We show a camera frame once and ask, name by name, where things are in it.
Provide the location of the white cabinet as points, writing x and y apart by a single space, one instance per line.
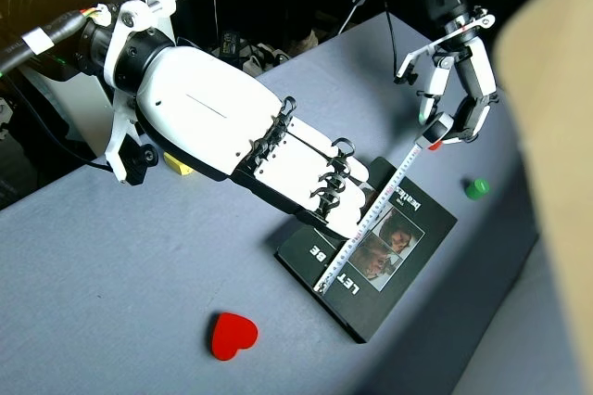
60 107

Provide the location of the green cylinder block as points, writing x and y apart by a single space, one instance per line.
477 190

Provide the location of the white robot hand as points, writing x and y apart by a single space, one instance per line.
482 70
208 107

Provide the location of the yellow block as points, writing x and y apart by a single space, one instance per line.
180 167

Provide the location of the grey table cloth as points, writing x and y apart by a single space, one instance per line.
116 251

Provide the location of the measuring tape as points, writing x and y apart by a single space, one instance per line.
370 219

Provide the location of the black Beatles book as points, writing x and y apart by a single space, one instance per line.
361 316

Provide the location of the red heart block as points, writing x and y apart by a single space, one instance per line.
234 335

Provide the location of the beige blurred panel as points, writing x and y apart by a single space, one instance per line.
556 89

